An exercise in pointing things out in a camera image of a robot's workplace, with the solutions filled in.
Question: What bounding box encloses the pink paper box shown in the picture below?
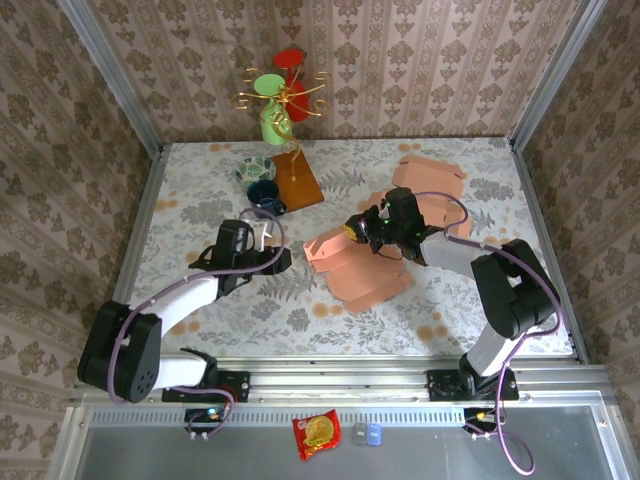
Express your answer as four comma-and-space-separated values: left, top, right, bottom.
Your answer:
303, 227, 414, 315
391, 154, 468, 194
357, 188, 474, 241

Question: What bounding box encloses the dark blue mug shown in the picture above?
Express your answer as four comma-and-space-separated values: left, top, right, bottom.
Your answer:
246, 179, 289, 220

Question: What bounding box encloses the green patterned bowl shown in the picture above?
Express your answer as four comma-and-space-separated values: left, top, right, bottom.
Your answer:
234, 155, 278, 184

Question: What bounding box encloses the floral table mat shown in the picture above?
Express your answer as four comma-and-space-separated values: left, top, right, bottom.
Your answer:
117, 138, 574, 357

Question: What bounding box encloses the green plastic cup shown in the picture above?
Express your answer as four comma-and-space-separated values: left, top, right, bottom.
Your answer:
253, 73, 295, 146

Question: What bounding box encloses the aluminium mounting beam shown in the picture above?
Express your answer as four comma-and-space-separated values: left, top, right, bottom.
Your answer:
69, 363, 626, 407

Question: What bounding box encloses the red plastic cup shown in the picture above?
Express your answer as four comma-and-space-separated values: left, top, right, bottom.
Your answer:
272, 48, 308, 123

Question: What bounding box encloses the slotted metal strip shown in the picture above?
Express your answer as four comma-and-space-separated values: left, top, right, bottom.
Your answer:
88, 407, 469, 427

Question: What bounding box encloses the small black controller board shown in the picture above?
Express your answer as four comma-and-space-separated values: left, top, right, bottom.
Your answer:
184, 407, 229, 434
463, 407, 506, 434

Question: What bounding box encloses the red snack packet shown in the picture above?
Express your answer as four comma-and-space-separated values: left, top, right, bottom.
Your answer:
292, 408, 342, 462

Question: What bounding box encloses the gold wire mug tree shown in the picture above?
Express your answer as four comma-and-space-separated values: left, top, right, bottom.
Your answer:
231, 67, 334, 211

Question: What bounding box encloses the aluminium side rail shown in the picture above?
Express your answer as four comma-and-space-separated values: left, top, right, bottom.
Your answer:
508, 138, 592, 366
92, 144, 167, 371

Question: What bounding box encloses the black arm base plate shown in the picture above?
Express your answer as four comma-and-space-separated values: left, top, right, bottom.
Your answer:
161, 370, 251, 404
426, 368, 520, 403

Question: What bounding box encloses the aluminium frame post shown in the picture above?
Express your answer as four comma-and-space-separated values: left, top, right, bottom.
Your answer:
508, 0, 610, 151
55, 0, 165, 154

